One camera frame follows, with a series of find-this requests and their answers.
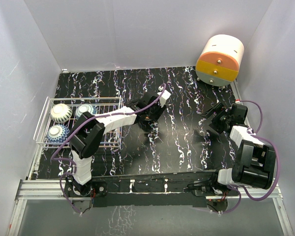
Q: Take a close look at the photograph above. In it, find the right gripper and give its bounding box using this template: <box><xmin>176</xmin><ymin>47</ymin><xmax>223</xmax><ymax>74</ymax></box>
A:
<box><xmin>201</xmin><ymin>102</ymin><xmax>232</xmax><ymax>134</ymax></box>

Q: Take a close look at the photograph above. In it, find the blue floral bowl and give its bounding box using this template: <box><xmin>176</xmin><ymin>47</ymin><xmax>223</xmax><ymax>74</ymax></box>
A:
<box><xmin>75</xmin><ymin>104</ymin><xmax>97</xmax><ymax>119</ymax></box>

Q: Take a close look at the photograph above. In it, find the white orange-rimmed bowl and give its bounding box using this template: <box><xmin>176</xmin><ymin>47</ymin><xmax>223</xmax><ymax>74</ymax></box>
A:
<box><xmin>51</xmin><ymin>103</ymin><xmax>72</xmax><ymax>123</ymax></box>

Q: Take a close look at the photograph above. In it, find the red patterned bowl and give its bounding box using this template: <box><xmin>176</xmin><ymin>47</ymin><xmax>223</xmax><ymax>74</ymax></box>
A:
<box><xmin>47</xmin><ymin>124</ymin><xmax>70</xmax><ymax>145</ymax></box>

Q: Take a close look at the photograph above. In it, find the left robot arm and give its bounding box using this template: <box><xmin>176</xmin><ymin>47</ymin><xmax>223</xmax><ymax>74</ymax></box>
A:
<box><xmin>69</xmin><ymin>90</ymin><xmax>171</xmax><ymax>196</ymax></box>

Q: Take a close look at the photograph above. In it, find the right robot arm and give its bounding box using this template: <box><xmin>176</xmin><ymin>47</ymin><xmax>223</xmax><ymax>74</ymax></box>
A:
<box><xmin>201</xmin><ymin>102</ymin><xmax>276</xmax><ymax>195</ymax></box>

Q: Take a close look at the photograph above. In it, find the round pastel drawer cabinet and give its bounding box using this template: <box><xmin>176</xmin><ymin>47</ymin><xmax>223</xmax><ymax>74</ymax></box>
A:
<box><xmin>195</xmin><ymin>34</ymin><xmax>244</xmax><ymax>87</ymax></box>

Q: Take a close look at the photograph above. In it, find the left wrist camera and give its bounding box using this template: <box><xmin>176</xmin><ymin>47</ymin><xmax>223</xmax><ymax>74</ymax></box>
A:
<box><xmin>157</xmin><ymin>86</ymin><xmax>171</xmax><ymax>107</ymax></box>

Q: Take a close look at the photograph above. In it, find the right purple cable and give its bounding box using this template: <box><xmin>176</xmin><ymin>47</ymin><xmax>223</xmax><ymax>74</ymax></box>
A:
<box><xmin>218</xmin><ymin>99</ymin><xmax>281</xmax><ymax>213</ymax></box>

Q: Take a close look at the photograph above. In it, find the white wire dish rack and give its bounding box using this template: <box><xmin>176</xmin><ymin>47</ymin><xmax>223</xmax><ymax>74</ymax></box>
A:
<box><xmin>33</xmin><ymin>95</ymin><xmax>125</xmax><ymax>149</ymax></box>

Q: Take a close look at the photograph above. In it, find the aluminium frame rail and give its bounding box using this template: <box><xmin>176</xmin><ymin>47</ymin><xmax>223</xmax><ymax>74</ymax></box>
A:
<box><xmin>7</xmin><ymin>146</ymin><xmax>63</xmax><ymax>236</ymax></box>

